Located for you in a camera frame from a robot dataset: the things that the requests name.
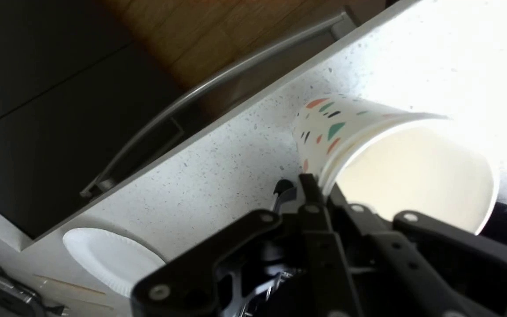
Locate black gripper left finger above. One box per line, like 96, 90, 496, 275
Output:
130, 209, 281, 317

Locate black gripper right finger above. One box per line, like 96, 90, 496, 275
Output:
392, 211, 507, 317

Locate patterned paper cup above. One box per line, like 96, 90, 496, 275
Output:
292, 97, 498, 234
61, 227, 163, 297

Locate metal drawer handle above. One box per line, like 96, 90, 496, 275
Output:
79, 10, 355, 199

